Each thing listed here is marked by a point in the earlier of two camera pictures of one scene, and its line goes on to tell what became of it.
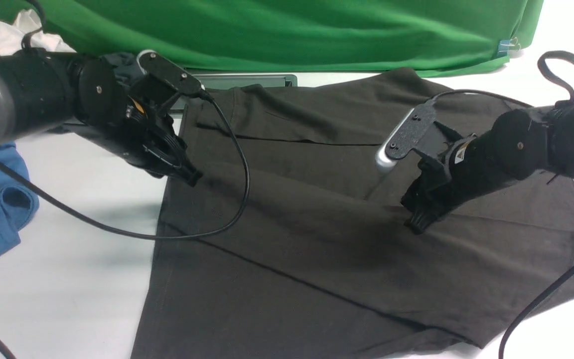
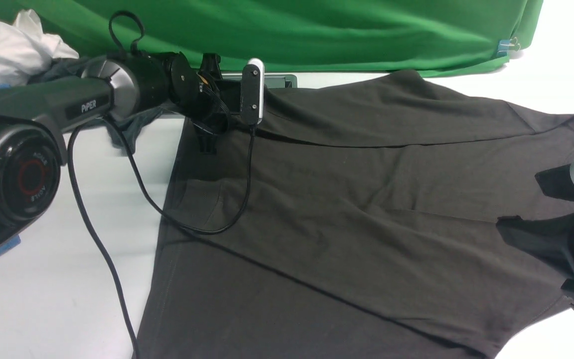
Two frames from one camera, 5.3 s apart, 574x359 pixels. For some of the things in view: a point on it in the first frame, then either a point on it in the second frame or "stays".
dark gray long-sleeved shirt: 279,237 stays
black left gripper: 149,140 → 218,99
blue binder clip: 506,45 stays
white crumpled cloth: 8,38 stays
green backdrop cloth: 286,36 stays
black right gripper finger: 421,218 → 552,238
